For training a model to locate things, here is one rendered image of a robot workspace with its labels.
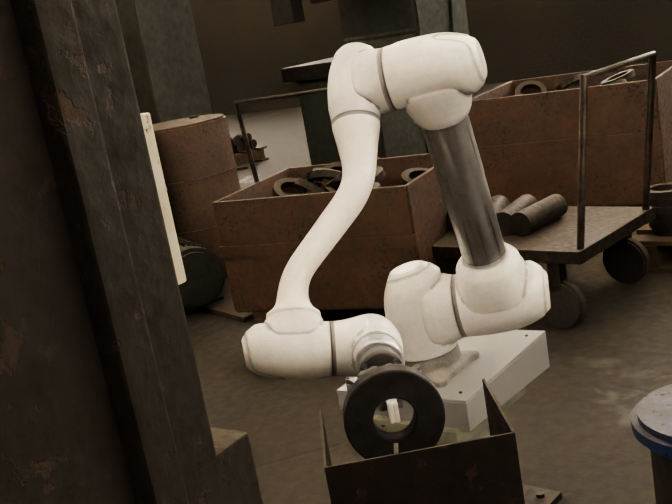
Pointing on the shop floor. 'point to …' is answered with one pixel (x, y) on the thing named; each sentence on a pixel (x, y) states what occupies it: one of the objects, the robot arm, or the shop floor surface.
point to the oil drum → (197, 174)
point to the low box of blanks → (250, 206)
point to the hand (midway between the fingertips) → (391, 405)
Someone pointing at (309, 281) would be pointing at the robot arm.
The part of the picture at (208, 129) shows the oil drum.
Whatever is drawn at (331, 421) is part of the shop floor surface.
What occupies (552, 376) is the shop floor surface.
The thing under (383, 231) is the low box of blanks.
